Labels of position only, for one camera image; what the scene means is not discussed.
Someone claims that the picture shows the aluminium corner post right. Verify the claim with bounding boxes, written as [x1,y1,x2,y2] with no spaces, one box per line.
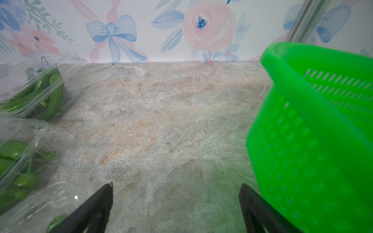
[285,0,333,44]

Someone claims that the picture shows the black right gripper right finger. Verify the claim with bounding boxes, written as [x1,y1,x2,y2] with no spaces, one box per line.
[239,184,301,233]

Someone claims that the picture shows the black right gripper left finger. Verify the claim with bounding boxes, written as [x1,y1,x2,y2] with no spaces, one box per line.
[51,183,114,233]

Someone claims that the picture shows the green plastic basket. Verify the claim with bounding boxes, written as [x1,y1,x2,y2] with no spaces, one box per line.
[246,42,373,233]

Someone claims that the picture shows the clear pepper container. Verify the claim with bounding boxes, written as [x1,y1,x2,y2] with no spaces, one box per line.
[1,117,57,214]
[1,182,87,233]
[1,52,86,122]

